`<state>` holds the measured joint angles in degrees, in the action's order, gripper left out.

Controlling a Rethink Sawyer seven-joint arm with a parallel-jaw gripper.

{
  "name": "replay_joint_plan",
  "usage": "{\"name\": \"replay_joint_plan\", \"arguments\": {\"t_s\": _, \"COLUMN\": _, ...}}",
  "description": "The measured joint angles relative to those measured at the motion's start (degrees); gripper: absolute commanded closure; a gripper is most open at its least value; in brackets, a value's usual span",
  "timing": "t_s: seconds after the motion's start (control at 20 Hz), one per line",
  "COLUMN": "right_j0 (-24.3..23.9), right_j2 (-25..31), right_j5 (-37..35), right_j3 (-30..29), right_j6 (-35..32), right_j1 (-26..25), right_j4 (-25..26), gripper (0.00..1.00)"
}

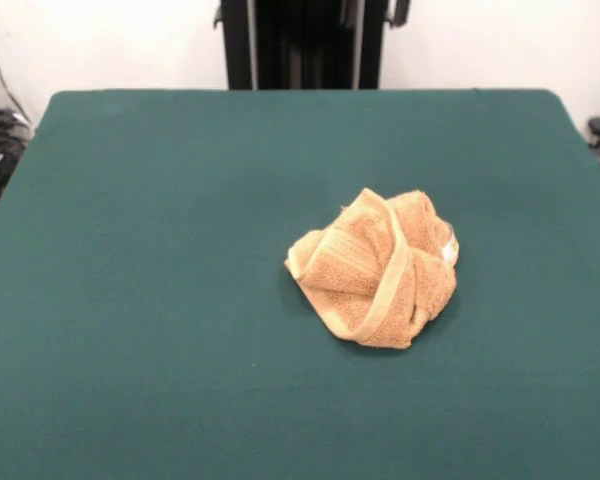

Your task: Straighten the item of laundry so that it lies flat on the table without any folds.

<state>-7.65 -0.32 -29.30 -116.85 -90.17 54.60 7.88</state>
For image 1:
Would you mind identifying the tan terry towel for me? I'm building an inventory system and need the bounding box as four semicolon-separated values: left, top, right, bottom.
283;187;461;350

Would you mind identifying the dark green table cloth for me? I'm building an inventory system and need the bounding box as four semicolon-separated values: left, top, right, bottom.
0;88;600;480

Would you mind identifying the black equipment pile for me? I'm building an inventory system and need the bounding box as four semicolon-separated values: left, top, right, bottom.
0;77;34;209

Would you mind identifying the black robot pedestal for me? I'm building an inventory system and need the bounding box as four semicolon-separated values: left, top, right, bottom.
212;0;411;92

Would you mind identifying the thin grey cable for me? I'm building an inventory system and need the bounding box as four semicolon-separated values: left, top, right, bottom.
0;42;32;124

